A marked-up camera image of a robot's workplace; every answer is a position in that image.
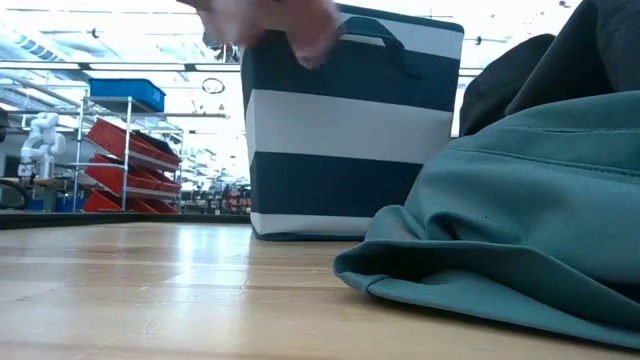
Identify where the pink shirt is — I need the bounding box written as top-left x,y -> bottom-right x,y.
175,0 -> 342,71

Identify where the green sweatshirt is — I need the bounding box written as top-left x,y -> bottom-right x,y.
332,89 -> 640,351

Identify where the dark grey shirt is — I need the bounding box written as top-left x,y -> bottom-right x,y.
458,0 -> 640,138

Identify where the navy white striped fabric bin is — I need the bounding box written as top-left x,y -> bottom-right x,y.
238,2 -> 466,243

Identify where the metal rack with red trays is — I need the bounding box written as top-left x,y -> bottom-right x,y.
68,94 -> 185,215

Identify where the blue plastic crate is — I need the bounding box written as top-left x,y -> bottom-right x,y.
88,77 -> 167,114

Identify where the wooden workbench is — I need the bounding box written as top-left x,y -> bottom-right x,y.
0,175 -> 70,212

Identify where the black hanging ring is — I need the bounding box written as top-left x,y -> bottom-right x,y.
201,76 -> 227,96

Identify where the black aluminium table frame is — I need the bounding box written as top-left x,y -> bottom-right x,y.
0,211 -> 252,231

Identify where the grey overhead rail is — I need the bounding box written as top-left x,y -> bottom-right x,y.
0,60 -> 487,79

